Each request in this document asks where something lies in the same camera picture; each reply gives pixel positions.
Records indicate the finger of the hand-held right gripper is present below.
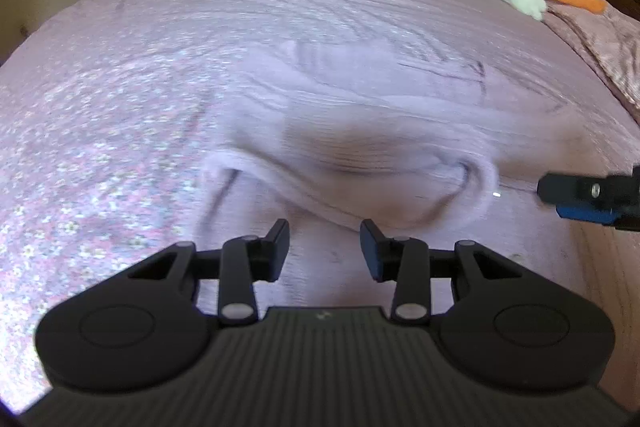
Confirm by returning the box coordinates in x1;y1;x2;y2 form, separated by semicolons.
536;167;640;232

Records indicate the pink quilted blanket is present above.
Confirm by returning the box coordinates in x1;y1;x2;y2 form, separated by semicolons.
542;0;640;126

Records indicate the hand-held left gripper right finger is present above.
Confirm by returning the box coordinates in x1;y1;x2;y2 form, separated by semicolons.
359;219;512;326

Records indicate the pink floral bed sheet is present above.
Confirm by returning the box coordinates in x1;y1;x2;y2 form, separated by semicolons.
0;0;640;414

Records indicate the lilac knitted sweater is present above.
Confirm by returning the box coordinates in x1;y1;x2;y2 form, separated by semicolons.
192;41;576;244

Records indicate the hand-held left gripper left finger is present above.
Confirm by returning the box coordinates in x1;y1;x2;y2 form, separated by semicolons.
128;219;291;327

